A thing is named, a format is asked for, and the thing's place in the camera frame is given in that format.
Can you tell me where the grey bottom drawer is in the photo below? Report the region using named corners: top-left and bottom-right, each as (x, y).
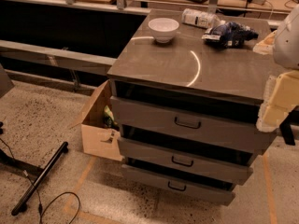
top-left (122, 164), bottom-right (235, 205)

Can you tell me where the grey drawer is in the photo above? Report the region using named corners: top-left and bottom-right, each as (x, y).
top-left (118, 137), bottom-right (253, 185)
top-left (122, 164), bottom-right (235, 205)
top-left (109, 95), bottom-right (278, 156)

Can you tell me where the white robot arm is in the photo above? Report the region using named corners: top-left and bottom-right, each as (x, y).
top-left (253, 5), bottom-right (299, 133)

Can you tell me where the grey top drawer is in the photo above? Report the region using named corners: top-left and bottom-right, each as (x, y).
top-left (109, 95), bottom-right (278, 156)

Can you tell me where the grey drawer cabinet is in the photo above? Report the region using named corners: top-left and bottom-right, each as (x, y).
top-left (107, 8), bottom-right (292, 166)

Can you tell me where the grey middle drawer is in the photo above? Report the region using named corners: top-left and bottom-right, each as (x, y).
top-left (118, 137), bottom-right (253, 185)

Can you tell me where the blue snack bag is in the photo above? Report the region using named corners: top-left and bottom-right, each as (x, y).
top-left (202, 21), bottom-right (259, 48)

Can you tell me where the clear plastic bottle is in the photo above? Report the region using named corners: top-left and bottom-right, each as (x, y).
top-left (181, 8), bottom-right (225, 29)

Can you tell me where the white ceramic bowl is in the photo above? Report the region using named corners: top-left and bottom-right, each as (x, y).
top-left (148, 18), bottom-right (179, 43)

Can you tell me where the green packet in box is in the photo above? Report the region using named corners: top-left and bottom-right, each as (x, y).
top-left (103, 105), bottom-right (117, 128)

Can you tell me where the cardboard box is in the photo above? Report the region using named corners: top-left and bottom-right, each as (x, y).
top-left (69, 81), bottom-right (122, 161)

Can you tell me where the black stand leg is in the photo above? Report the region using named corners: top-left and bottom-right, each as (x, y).
top-left (11, 142), bottom-right (68, 216)

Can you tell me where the grey metal rail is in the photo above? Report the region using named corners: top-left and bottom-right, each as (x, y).
top-left (0, 40), bottom-right (116, 76)

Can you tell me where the black floor cable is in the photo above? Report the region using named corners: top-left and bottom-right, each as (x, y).
top-left (0, 137), bottom-right (82, 224)

